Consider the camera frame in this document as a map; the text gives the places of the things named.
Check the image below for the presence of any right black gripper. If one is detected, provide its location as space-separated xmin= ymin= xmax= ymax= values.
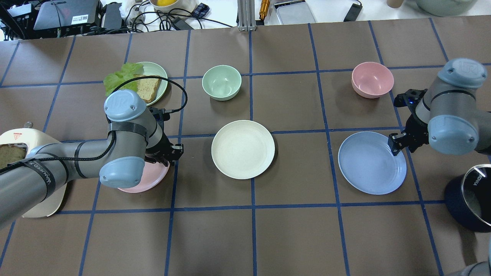
xmin=387 ymin=89 xmax=428 ymax=156

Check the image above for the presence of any green bowl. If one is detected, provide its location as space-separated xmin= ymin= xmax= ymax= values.
xmin=202 ymin=65 xmax=242 ymax=101

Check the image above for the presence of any metal tray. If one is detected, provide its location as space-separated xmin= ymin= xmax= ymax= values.
xmin=274 ymin=0 xmax=316 ymax=25

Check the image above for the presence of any gold cylinder tool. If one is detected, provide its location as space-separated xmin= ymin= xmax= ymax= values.
xmin=259 ymin=0 xmax=270 ymax=21

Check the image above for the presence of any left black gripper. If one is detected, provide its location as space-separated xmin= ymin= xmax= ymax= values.
xmin=146 ymin=108 xmax=184 ymax=166

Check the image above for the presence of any cream plate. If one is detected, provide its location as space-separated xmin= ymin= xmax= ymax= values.
xmin=211 ymin=120 xmax=276 ymax=180

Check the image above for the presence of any bread slice in toaster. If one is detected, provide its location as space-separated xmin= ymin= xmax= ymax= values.
xmin=0 ymin=145 xmax=26 ymax=169

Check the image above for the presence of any aluminium frame post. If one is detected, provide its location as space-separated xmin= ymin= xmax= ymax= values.
xmin=237 ymin=0 xmax=257 ymax=31

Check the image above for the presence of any lettuce leaf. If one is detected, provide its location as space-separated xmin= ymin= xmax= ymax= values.
xmin=103 ymin=62 xmax=143 ymax=96

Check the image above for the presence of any pink plate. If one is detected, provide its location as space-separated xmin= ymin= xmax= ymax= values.
xmin=118 ymin=162 xmax=170 ymax=193

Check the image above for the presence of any bread slice on plate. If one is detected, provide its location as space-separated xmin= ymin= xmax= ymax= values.
xmin=135 ymin=78 xmax=161 ymax=104

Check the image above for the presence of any pink bowl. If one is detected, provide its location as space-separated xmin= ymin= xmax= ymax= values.
xmin=351 ymin=62 xmax=395 ymax=99

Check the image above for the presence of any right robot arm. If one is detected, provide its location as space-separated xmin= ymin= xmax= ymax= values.
xmin=388 ymin=58 xmax=491 ymax=156

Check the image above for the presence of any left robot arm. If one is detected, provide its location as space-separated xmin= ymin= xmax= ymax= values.
xmin=0 ymin=90 xmax=184 ymax=228

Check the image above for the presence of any green plate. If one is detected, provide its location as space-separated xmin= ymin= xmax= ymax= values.
xmin=134 ymin=62 xmax=167 ymax=106

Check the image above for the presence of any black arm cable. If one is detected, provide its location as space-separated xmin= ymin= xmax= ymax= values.
xmin=107 ymin=76 xmax=188 ymax=114

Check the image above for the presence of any black power adapter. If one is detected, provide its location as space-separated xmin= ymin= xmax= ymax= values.
xmin=343 ymin=3 xmax=363 ymax=21

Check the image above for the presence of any blue plate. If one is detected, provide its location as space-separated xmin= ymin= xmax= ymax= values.
xmin=337 ymin=131 xmax=407 ymax=195

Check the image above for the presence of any white toaster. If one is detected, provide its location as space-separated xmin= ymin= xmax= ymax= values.
xmin=0 ymin=128 xmax=65 ymax=224

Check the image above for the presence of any dark blue pot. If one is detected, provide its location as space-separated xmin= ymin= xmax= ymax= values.
xmin=444 ymin=164 xmax=491 ymax=233

